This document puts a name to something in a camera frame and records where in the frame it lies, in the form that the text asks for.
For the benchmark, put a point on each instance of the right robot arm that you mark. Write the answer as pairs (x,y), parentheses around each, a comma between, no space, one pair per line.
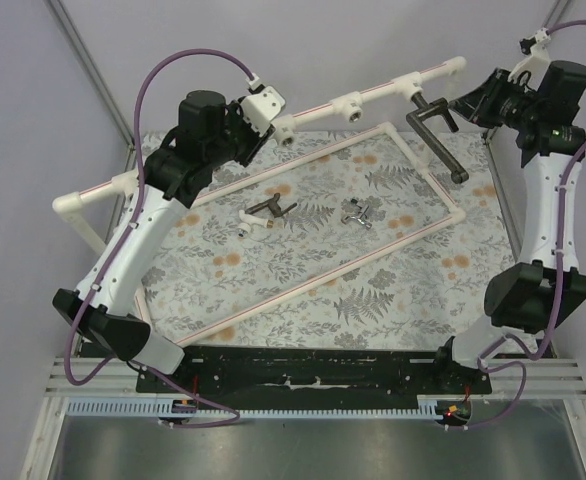
(545,286)

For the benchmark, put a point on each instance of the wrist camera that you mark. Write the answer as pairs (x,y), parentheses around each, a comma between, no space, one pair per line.
(261,106)
(536,59)

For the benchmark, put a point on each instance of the floral table mat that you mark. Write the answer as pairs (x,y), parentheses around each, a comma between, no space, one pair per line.
(416,278)

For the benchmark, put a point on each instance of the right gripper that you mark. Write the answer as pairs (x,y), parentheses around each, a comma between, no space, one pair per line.
(480,100)

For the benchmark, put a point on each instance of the dark long faucet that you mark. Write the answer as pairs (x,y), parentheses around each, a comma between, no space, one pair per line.
(417,121)

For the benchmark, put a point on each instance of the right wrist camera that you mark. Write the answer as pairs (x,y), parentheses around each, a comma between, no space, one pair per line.
(536,59)

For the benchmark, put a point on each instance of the white plastic faucet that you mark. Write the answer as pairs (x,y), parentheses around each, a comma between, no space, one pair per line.
(248,221)

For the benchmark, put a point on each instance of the chrome faucet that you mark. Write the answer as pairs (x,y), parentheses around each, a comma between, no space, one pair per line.
(359,214)

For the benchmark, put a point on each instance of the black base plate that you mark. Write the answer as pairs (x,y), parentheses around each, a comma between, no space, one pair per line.
(252,378)

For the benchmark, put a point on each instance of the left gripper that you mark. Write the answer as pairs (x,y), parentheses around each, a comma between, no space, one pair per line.
(252,142)

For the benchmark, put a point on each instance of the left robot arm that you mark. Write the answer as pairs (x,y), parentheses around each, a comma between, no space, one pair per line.
(210,132)

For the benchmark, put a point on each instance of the dark short faucet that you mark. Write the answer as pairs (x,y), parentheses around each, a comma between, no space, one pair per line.
(272,204)

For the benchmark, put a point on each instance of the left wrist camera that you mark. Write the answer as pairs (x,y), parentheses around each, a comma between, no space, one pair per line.
(261,106)

